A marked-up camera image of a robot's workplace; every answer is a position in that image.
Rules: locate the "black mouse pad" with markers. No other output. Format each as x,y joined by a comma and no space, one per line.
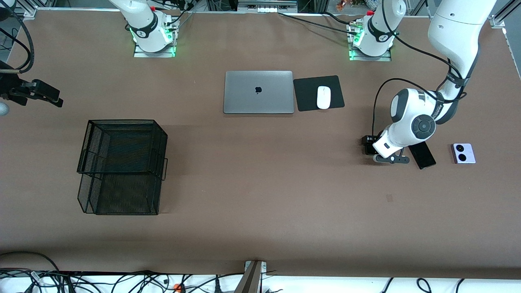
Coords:
305,95

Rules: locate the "aluminium mount post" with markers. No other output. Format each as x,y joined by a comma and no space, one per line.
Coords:
250,280

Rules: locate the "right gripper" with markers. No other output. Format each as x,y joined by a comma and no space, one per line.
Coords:
11,88

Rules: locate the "white computer mouse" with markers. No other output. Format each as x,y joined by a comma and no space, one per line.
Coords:
323,97

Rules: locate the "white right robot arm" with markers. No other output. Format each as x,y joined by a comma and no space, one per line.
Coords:
142,20

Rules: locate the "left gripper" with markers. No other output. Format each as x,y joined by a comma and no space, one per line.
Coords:
369,145

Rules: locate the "grey closed laptop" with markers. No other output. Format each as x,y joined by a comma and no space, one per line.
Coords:
244,97

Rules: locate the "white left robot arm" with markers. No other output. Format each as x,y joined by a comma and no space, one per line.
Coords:
460,24

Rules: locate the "white power strip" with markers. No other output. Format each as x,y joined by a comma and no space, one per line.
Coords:
266,8

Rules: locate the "long black smartphone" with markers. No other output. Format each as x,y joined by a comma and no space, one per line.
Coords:
425,158

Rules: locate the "lavender flip phone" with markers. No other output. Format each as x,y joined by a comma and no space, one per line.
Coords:
468,154

